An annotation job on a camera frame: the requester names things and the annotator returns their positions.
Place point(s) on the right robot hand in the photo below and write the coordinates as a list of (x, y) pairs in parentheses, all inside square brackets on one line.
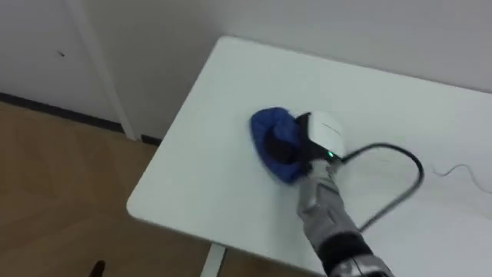
[(322, 134)]

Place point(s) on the blue cleaning cloth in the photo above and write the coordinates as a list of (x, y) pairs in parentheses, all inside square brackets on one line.
[(277, 127)]

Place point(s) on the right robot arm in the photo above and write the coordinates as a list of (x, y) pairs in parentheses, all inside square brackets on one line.
[(326, 215)]

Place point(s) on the white desk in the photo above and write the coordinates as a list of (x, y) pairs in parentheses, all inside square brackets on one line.
[(307, 96)]

